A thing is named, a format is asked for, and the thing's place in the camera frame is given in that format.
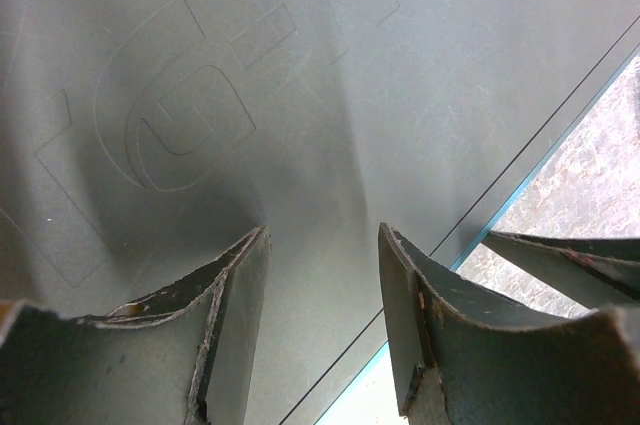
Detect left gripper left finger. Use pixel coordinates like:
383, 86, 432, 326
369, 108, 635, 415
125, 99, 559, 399
1, 226, 270, 424

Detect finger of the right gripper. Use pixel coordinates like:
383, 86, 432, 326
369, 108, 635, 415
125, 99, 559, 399
482, 231, 639, 305

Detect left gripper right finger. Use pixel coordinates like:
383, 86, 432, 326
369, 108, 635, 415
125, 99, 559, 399
378, 224, 639, 424

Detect dark blue network switch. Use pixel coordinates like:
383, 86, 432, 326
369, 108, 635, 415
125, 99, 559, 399
1, 0, 639, 424

